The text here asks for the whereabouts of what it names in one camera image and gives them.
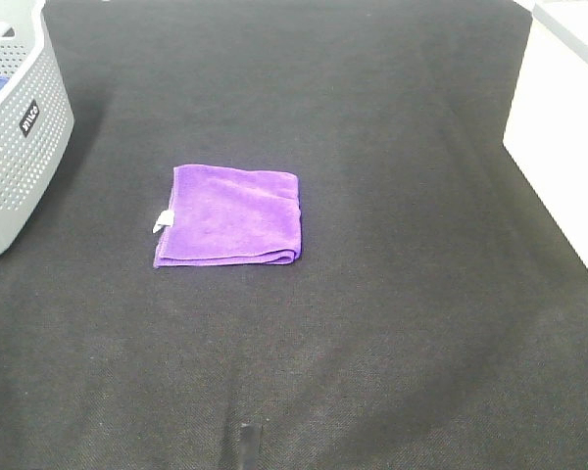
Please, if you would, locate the purple towel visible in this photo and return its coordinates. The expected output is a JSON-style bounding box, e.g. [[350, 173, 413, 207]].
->
[[154, 164, 302, 268]]

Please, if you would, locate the black table cloth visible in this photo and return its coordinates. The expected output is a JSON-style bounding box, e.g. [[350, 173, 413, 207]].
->
[[0, 1, 588, 469]]

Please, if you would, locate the white storage box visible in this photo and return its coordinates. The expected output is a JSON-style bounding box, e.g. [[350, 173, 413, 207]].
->
[[503, 1, 588, 270]]

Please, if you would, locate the grey perforated laundry basket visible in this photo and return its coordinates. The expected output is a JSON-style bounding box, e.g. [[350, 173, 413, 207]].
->
[[0, 1, 74, 256]]

